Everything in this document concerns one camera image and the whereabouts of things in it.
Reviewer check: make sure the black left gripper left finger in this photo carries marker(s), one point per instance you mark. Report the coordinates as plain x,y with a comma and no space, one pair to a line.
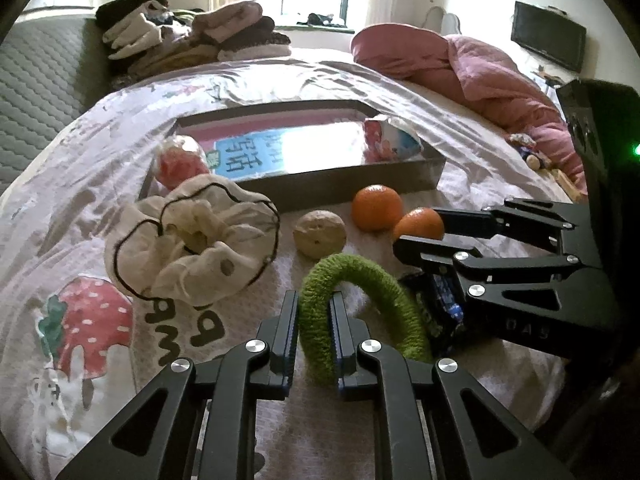
197,420

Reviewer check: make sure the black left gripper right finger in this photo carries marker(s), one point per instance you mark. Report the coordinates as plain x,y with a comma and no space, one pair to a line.
431,421

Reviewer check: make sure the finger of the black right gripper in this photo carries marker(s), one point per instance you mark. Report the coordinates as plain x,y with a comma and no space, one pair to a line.
553,226
556,282

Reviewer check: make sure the orange tangerine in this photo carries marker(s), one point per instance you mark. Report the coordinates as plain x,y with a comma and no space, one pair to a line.
376,208
420,222

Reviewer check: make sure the cream black-trimmed scrunchie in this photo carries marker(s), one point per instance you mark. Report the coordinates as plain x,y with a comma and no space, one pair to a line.
202,242

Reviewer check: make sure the blue orange snack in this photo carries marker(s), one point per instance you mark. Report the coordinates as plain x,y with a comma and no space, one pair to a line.
389,139

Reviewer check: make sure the brown walnut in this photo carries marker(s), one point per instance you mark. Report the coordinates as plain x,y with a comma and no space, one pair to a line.
319,233

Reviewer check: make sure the red white snack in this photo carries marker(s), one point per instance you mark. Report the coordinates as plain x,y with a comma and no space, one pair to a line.
178,158

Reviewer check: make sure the dark blue snack packet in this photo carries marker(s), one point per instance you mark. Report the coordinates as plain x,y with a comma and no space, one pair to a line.
439,310

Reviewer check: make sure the small toys beside duvet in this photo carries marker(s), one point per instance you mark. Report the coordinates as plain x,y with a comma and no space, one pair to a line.
528,150

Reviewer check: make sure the pink quilted duvet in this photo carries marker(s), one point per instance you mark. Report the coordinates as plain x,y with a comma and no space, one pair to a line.
476,75

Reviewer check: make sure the floral lilac bed sheet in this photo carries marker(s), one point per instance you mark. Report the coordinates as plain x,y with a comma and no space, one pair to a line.
69,363

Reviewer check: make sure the white chair back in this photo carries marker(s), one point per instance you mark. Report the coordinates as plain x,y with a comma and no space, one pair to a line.
442,22

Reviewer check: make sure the pink blue children's book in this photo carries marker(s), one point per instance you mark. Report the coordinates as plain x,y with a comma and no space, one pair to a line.
252,151

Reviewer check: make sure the grey quilted headboard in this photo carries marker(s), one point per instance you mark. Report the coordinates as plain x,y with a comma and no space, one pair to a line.
53,70

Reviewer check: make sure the pile of folded clothes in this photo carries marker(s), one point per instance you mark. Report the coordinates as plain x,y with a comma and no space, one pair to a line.
145,38

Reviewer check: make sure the black wall television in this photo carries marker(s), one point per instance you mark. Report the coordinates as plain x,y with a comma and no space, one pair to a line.
549,34

